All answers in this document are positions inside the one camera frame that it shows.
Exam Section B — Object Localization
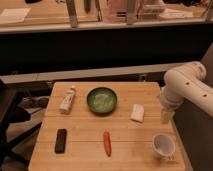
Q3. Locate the white sponge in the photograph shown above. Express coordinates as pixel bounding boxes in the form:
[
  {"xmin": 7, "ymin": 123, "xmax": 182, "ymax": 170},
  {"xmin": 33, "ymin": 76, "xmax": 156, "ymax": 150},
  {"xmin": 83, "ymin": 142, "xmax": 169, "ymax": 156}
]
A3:
[{"xmin": 131, "ymin": 104, "xmax": 144, "ymax": 123}]

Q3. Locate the green ceramic bowl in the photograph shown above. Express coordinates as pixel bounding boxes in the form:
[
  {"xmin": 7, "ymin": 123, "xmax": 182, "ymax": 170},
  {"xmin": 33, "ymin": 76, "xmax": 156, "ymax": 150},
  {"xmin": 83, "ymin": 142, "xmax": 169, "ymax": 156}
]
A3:
[{"xmin": 87, "ymin": 87, "xmax": 117, "ymax": 114}]

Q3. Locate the white plastic bottle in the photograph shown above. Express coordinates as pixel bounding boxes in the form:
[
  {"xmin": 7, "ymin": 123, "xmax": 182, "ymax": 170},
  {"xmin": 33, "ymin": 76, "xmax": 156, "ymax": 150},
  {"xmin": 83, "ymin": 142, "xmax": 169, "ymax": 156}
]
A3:
[{"xmin": 59, "ymin": 86, "xmax": 76, "ymax": 114}]

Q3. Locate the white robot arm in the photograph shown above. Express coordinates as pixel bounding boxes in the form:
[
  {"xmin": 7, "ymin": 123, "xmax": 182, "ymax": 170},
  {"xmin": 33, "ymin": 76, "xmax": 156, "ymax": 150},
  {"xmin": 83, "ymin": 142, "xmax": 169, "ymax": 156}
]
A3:
[{"xmin": 159, "ymin": 61, "xmax": 213, "ymax": 124}]

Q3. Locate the white paper cup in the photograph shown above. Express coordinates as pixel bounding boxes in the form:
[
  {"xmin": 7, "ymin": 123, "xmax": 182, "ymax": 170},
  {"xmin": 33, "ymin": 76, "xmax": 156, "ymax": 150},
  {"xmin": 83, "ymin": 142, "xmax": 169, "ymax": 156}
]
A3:
[{"xmin": 152, "ymin": 134, "xmax": 176, "ymax": 159}]

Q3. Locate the orange carrot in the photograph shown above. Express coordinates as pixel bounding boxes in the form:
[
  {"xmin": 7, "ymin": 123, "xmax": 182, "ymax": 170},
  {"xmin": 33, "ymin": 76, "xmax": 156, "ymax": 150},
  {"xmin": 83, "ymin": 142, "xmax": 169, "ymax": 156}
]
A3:
[{"xmin": 103, "ymin": 131, "xmax": 112, "ymax": 157}]

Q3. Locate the black rectangular remote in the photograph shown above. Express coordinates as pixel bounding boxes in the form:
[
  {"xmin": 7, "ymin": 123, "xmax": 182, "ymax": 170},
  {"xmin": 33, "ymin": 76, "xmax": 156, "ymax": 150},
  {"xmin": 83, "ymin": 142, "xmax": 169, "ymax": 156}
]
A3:
[{"xmin": 55, "ymin": 129, "xmax": 67, "ymax": 154}]

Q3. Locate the black chair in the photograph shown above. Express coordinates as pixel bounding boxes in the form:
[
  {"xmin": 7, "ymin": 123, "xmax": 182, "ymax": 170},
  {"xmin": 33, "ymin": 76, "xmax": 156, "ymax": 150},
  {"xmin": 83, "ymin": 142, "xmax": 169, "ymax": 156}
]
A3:
[{"xmin": 0, "ymin": 79, "xmax": 41, "ymax": 167}]

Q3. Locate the white paper sheet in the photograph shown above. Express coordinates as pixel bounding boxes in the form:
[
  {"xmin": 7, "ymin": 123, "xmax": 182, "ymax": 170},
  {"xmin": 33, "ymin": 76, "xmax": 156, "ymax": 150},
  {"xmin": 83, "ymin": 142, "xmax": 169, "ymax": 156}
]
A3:
[{"xmin": 0, "ymin": 8, "xmax": 30, "ymax": 24}]

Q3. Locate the grey metal post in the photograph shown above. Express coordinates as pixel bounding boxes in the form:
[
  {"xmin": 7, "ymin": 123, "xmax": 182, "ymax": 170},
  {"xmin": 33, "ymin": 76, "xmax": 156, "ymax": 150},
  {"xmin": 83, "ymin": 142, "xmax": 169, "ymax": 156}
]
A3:
[{"xmin": 66, "ymin": 0, "xmax": 78, "ymax": 28}]

